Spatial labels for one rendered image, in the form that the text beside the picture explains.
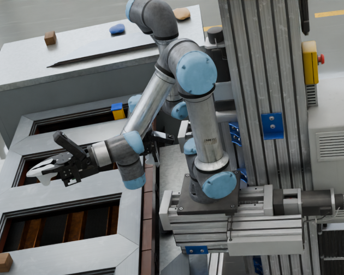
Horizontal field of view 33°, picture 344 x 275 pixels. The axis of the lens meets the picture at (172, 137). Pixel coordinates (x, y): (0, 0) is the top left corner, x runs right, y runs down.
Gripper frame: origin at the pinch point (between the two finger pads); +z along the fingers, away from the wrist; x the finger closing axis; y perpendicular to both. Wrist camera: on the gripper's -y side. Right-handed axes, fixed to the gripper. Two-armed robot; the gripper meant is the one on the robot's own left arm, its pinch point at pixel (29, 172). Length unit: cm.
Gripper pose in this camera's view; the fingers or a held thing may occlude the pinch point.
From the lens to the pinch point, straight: 181.4
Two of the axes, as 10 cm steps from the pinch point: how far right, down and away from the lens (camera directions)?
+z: -9.4, 3.2, -1.3
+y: 2.4, 8.7, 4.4
